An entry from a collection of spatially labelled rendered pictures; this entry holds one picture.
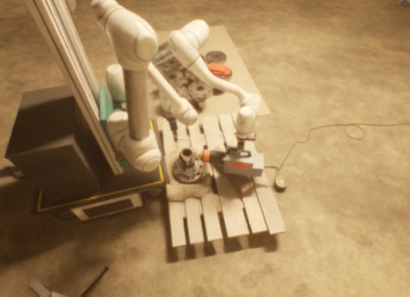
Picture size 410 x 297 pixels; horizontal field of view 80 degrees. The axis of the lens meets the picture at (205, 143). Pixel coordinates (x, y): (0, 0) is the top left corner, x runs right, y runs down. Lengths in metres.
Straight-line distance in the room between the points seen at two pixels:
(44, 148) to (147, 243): 0.98
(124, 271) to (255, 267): 0.91
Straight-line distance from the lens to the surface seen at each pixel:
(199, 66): 1.40
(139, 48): 0.92
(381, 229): 2.42
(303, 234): 2.12
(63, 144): 1.54
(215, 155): 1.81
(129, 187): 1.86
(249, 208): 1.93
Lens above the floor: 1.87
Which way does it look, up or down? 51 degrees down
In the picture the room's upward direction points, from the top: straight up
